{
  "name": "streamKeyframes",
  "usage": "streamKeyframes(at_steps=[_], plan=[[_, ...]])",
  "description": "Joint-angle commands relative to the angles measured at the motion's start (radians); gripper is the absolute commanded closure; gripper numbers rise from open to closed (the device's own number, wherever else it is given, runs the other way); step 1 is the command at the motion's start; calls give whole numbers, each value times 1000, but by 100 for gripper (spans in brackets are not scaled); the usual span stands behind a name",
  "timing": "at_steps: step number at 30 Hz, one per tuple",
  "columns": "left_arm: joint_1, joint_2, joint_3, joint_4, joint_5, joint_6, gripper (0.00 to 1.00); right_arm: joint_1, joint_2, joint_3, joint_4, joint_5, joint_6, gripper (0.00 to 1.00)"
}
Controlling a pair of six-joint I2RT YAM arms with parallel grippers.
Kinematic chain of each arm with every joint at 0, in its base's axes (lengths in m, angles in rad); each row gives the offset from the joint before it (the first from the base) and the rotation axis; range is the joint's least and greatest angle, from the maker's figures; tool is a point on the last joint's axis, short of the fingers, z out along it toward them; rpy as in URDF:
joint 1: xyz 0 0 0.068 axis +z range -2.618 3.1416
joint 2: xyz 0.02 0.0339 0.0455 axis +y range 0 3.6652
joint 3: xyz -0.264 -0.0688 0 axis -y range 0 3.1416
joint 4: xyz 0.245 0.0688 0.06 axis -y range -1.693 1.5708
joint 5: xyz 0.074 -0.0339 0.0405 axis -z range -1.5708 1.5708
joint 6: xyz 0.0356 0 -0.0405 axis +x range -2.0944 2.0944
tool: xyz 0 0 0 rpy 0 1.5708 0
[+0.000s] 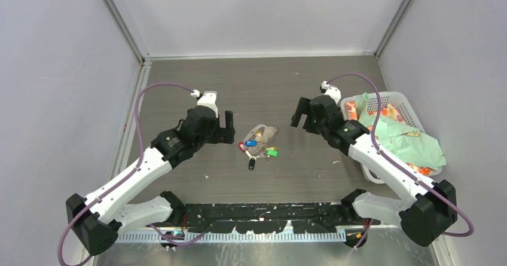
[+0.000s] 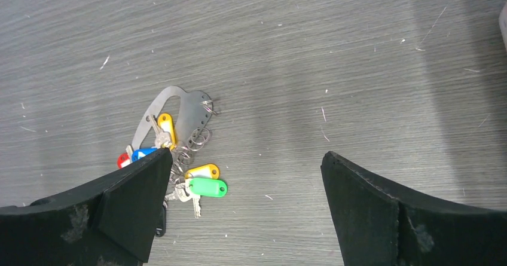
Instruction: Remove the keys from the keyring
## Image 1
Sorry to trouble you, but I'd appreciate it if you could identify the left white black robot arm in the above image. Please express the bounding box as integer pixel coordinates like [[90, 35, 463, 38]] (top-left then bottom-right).
[[66, 106, 235, 256]]

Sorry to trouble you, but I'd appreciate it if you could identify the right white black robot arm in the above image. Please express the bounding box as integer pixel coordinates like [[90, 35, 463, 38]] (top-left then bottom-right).
[[291, 95, 458, 247]]

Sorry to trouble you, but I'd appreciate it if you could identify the orange patterned cloth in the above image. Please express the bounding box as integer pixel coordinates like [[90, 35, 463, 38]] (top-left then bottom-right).
[[345, 100, 435, 177]]

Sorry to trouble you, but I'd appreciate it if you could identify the white plastic basket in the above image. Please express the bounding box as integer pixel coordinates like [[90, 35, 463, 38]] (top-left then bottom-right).
[[340, 91, 443, 185]]

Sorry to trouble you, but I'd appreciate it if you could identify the green patterned cloth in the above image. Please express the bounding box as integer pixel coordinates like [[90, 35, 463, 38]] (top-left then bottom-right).
[[355, 93, 448, 170]]

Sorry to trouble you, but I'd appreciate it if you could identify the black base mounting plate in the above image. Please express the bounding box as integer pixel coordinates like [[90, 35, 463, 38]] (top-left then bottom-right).
[[154, 201, 369, 234]]

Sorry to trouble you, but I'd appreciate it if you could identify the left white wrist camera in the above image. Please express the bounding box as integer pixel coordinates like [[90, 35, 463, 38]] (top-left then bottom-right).
[[197, 91, 219, 118]]

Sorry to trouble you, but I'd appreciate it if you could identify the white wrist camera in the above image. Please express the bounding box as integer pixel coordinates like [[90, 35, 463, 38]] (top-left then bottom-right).
[[197, 91, 219, 118], [320, 81, 341, 105]]

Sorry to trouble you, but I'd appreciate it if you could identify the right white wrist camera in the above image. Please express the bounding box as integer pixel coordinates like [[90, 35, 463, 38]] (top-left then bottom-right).
[[320, 81, 341, 105]]

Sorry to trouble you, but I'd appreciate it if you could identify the white slotted cable duct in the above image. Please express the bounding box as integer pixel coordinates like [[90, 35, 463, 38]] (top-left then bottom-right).
[[116, 229, 346, 243]]

